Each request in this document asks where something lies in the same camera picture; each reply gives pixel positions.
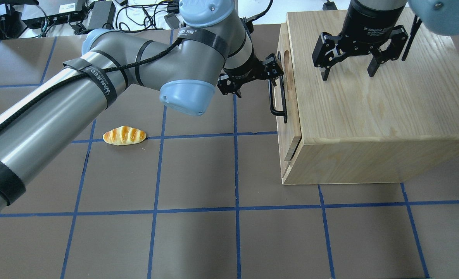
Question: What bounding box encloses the black metal drawer handle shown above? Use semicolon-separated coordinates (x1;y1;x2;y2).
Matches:
268;51;288;124

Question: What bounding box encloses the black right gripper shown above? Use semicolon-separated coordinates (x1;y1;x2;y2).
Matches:
312;8;408;81

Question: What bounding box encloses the toy bread roll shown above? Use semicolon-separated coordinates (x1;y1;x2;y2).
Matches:
102;126;147;146

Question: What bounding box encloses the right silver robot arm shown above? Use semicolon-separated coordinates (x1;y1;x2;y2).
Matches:
312;0;459;81

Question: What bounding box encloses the wooden drawer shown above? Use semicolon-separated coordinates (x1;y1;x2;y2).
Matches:
277;23;302;166

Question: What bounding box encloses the light wooden drawer cabinet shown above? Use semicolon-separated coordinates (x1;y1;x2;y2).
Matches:
280;10;459;185

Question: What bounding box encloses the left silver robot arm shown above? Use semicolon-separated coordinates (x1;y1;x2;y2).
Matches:
0;0;284;212

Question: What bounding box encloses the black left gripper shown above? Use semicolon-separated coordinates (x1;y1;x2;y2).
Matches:
217;52;284;97

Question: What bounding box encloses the black power adapter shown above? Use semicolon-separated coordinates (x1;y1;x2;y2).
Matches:
87;0;116;30

